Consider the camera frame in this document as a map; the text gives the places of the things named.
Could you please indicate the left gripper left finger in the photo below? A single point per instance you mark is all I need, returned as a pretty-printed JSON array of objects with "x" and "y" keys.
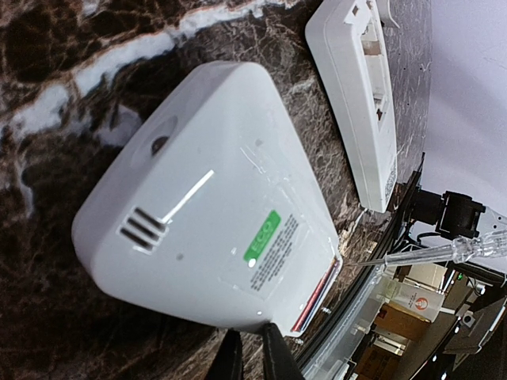
[{"x": 228, "y": 360}]

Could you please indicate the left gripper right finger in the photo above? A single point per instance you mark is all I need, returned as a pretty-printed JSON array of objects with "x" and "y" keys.
[{"x": 278, "y": 362}]

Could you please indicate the small white remote control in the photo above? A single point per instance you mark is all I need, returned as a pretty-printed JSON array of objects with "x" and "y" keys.
[{"x": 211, "y": 212}]

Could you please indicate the clear handle screwdriver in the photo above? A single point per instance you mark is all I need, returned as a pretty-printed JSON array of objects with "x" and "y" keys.
[{"x": 460, "y": 250}]

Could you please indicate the long white remote control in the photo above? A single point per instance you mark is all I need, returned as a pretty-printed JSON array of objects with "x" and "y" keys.
[{"x": 348, "y": 46}]

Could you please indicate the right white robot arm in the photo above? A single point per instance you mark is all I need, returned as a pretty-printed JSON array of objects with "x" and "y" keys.
[{"x": 454, "y": 215}]

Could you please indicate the red battery in small remote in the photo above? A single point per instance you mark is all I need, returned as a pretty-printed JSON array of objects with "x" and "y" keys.
[{"x": 318, "y": 295}]

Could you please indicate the clear plastic cup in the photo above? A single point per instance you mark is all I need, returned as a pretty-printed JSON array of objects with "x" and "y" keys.
[{"x": 416, "y": 301}]

